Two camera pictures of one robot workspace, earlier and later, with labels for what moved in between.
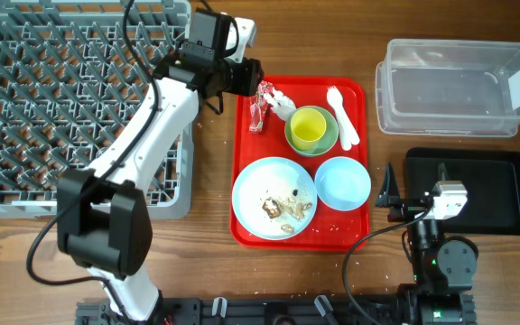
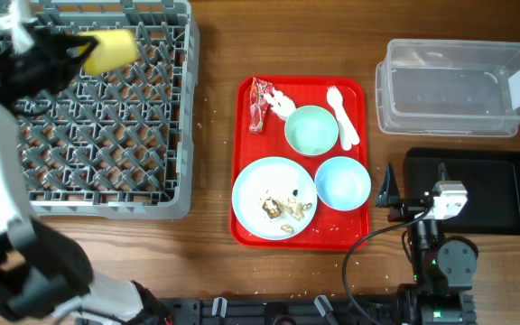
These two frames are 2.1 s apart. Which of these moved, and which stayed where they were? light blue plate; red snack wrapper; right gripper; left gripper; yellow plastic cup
Moved: left gripper; yellow plastic cup
Stayed: light blue plate; right gripper; red snack wrapper
